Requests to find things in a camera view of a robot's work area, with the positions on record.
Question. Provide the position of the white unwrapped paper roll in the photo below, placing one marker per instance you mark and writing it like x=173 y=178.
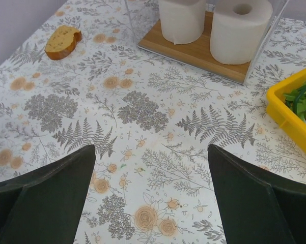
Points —
x=237 y=29

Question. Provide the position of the yellow plastic tray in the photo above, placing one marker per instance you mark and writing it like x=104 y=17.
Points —
x=293 y=126

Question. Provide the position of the floral patterned table mat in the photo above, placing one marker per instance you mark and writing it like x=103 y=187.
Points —
x=151 y=120

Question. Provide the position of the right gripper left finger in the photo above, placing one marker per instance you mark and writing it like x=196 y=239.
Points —
x=45 y=205

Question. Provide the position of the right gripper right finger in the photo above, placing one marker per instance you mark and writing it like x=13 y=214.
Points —
x=255 y=205

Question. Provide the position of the green leafy vegetable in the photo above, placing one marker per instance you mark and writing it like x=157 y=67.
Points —
x=296 y=101

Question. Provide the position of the slice of bread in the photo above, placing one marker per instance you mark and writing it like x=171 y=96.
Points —
x=62 y=42

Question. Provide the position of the wooden wire-frame three-tier shelf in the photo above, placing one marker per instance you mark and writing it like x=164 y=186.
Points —
x=146 y=29

